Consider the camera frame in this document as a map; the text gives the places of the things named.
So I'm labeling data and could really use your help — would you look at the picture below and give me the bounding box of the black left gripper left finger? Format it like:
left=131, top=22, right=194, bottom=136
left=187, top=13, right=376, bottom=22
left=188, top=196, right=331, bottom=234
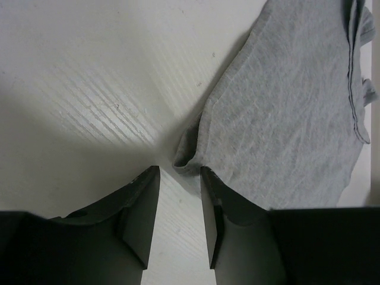
left=1, top=166, right=160, bottom=284

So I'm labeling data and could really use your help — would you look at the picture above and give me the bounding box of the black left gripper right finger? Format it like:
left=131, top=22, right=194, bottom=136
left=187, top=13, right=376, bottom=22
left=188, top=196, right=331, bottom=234
left=200, top=167, right=379, bottom=284

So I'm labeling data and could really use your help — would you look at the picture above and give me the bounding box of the grey tank top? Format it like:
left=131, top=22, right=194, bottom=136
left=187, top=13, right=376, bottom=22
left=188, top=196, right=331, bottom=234
left=173, top=1, right=377, bottom=209

